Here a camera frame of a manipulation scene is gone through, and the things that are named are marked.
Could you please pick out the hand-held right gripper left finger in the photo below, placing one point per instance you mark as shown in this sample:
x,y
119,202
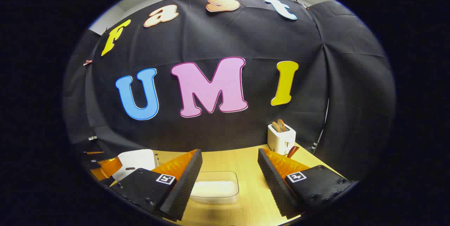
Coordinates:
x,y
182,187

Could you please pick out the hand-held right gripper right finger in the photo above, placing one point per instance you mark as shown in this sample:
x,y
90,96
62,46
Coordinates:
x,y
274,183

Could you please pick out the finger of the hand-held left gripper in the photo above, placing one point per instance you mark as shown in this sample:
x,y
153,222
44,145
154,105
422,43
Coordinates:
x,y
107,168
92,159

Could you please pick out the white rice cooker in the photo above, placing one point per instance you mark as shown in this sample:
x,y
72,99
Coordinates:
x,y
135,159

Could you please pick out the white rice heap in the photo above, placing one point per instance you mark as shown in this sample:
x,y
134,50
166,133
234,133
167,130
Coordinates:
x,y
214,189

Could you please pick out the brown wooden spoon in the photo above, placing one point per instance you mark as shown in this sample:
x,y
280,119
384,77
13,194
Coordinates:
x,y
292,151

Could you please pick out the white toaster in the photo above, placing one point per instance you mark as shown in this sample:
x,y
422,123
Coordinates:
x,y
279,141

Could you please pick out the clear plastic container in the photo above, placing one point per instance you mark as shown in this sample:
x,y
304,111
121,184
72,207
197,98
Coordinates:
x,y
225,199

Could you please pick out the toasted bread slice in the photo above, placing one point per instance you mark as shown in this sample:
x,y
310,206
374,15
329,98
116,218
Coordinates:
x,y
275,127
282,125

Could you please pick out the small copper clip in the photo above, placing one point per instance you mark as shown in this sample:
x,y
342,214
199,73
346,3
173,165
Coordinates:
x,y
87,63

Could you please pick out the black backdrop cloth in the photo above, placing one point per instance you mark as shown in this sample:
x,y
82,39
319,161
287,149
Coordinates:
x,y
218,36

